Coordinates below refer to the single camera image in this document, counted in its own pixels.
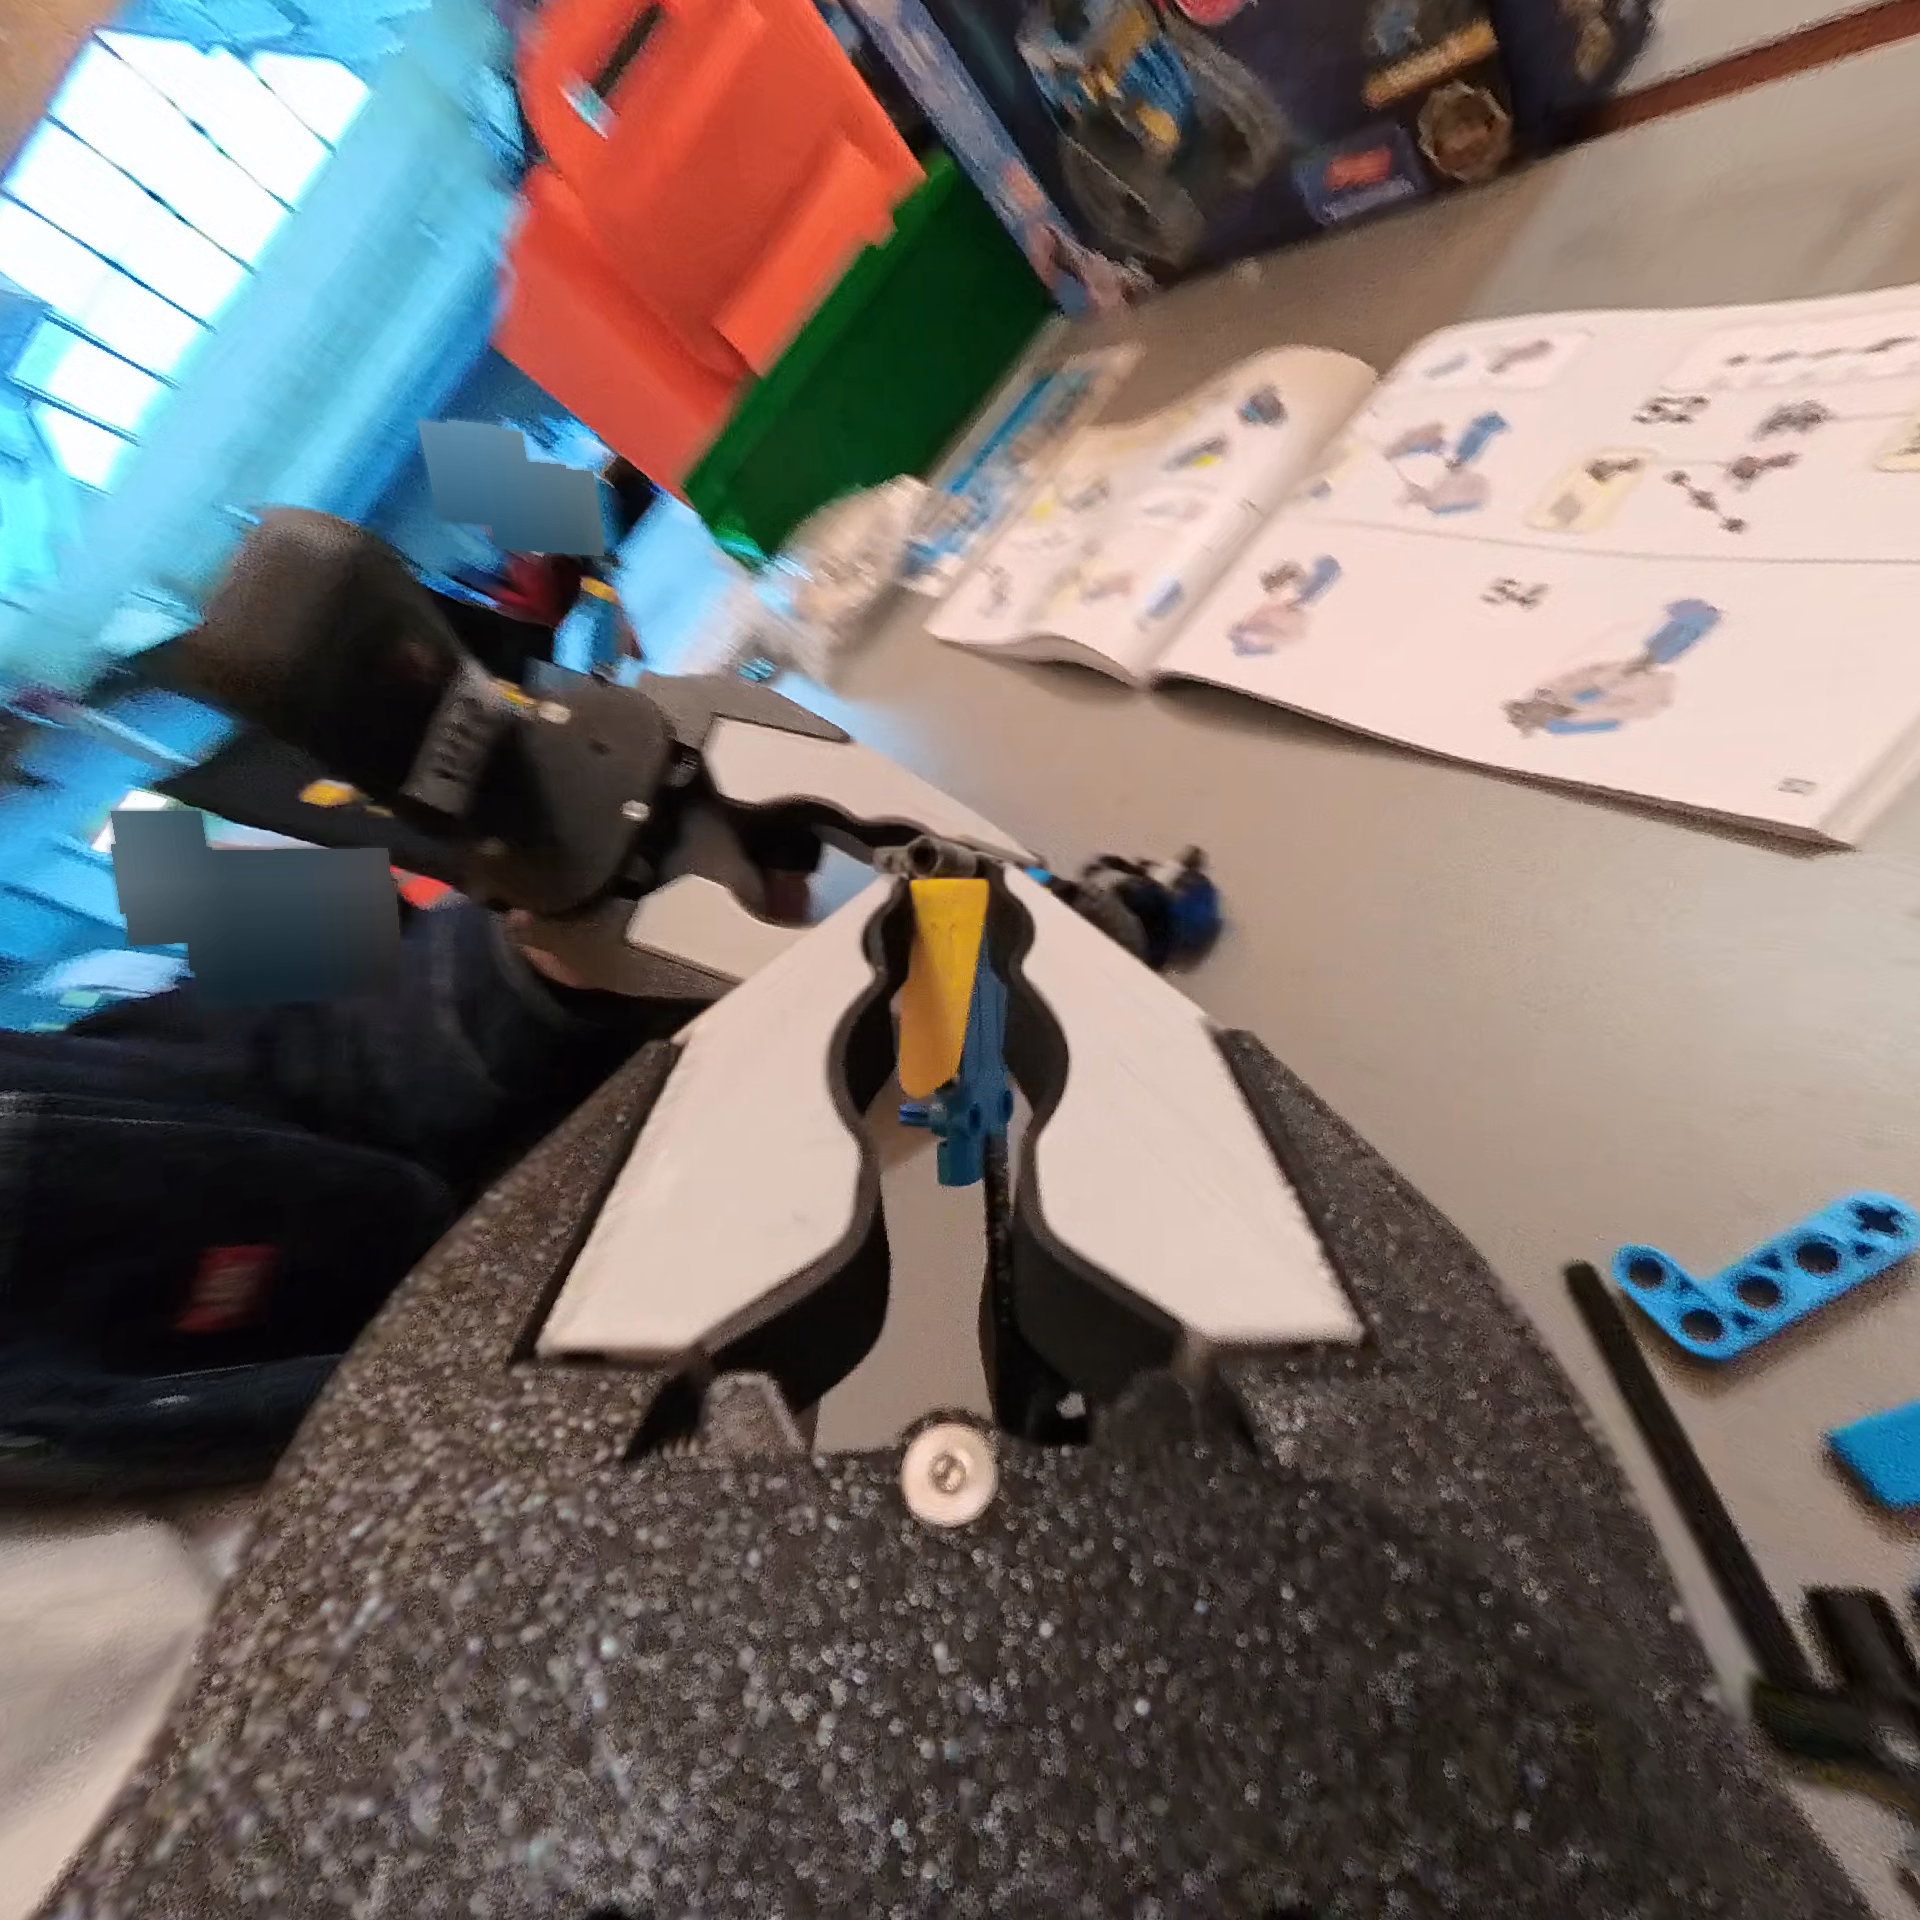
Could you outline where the person's left forearm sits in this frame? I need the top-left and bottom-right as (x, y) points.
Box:
(298, 896), (706, 1172)

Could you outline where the person's white shirt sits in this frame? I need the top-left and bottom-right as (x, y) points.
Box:
(0, 1506), (241, 1920)

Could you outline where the dark blue toy kit box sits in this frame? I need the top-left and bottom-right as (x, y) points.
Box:
(838, 0), (1665, 321)

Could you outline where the grey desk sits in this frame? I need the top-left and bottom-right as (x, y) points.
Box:
(720, 0), (1920, 1920)

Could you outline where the open instruction booklet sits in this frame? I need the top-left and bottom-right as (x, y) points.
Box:
(927, 287), (1920, 853)

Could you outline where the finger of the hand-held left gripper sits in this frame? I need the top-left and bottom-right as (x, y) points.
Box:
(626, 872), (824, 1000)
(697, 719), (1039, 876)

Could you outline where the green plastic bin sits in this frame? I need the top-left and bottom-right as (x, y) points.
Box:
(680, 152), (1056, 560)

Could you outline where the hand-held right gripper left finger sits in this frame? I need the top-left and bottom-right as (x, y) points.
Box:
(534, 879), (904, 1363)

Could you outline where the orange felt bag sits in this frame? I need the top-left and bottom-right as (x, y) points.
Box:
(490, 0), (927, 496)

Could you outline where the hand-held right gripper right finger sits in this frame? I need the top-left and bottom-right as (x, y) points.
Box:
(1000, 872), (1366, 1356)

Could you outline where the yellow and blue brick assembly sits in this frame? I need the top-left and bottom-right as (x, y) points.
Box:
(881, 837), (1023, 1191)

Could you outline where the clear plastic bag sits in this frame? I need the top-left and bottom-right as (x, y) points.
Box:
(780, 479), (938, 655)

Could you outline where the person's dark jacket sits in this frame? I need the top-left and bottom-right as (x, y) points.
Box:
(0, 901), (693, 1496)

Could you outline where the blue sticker sheet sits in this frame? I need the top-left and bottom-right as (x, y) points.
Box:
(901, 344), (1144, 601)

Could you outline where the pile of loose building pieces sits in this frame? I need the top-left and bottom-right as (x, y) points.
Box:
(1564, 1191), (1920, 1801)

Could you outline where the black and blue gear assembly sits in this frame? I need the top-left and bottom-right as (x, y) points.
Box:
(1042, 844), (1228, 975)

